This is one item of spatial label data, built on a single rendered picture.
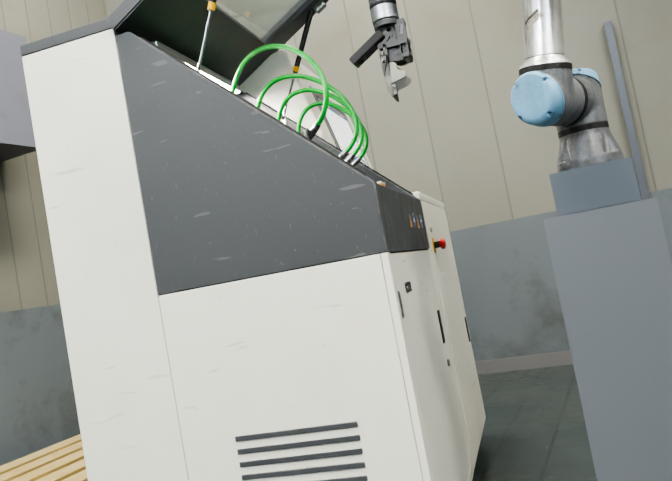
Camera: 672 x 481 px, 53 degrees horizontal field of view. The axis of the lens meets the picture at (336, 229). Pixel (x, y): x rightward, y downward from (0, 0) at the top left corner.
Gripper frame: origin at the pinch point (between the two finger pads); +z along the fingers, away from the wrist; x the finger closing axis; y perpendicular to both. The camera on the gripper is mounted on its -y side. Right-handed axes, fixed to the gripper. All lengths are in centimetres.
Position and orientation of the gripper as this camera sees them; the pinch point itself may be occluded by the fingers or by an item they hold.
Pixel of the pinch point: (392, 95)
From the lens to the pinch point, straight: 190.9
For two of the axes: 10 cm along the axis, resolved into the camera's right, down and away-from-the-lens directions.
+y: 9.5, -1.9, -2.6
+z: 1.8, 9.8, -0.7
